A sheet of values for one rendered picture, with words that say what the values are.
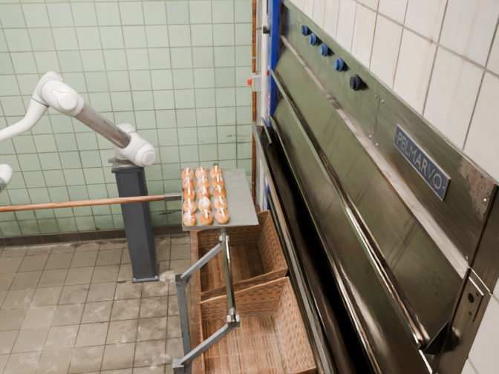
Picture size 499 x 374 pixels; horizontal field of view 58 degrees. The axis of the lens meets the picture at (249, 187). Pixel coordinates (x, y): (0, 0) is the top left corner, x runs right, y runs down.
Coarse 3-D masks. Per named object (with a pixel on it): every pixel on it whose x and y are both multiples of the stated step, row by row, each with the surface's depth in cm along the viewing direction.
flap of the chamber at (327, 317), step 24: (264, 144) 234; (264, 168) 213; (288, 168) 215; (288, 192) 195; (288, 216) 179; (288, 240) 165; (312, 240) 167; (312, 264) 155; (312, 288) 145; (336, 288) 147; (336, 312) 137; (336, 336) 129; (336, 360) 122; (360, 360) 123
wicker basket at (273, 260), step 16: (272, 224) 271; (208, 240) 287; (240, 240) 290; (256, 240) 293; (272, 240) 266; (240, 256) 284; (256, 256) 284; (272, 256) 262; (208, 272) 271; (240, 272) 271; (256, 272) 271; (272, 272) 236; (208, 288) 260; (224, 288) 237; (240, 288) 239; (272, 304) 249
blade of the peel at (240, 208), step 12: (192, 168) 256; (228, 168) 259; (240, 168) 260; (228, 180) 248; (240, 180) 248; (228, 192) 238; (240, 192) 238; (228, 204) 228; (240, 204) 228; (252, 204) 228; (240, 216) 220; (252, 216) 220; (192, 228) 210; (204, 228) 211
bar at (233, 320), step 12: (228, 240) 205; (216, 252) 209; (228, 252) 198; (228, 264) 190; (180, 276) 216; (228, 276) 184; (180, 288) 217; (228, 288) 178; (180, 300) 221; (228, 300) 174; (180, 312) 225; (180, 324) 230; (228, 324) 165; (216, 336) 168; (204, 348) 171; (180, 360) 175; (192, 360) 174; (180, 372) 175
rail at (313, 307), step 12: (264, 156) 217; (276, 192) 189; (288, 228) 168; (300, 264) 151; (300, 276) 147; (312, 300) 137; (312, 312) 134; (324, 336) 125; (324, 348) 122; (336, 372) 116
